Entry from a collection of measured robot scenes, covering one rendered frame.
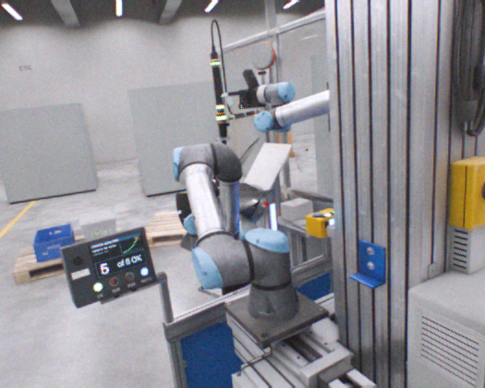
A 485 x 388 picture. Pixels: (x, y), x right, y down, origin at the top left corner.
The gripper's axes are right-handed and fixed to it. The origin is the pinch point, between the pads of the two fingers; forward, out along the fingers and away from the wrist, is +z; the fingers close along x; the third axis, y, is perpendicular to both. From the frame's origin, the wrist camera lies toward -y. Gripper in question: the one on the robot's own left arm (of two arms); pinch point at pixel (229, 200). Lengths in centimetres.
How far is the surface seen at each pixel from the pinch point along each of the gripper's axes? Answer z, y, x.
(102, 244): -70, 14, -7
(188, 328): -48, 6, 37
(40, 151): 424, 604, -60
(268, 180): 37.0, -9.0, -0.3
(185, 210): 21.2, 38.1, 7.2
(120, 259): -67, 11, -1
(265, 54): 79, -9, -72
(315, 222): 6.0, -37.4, 16.2
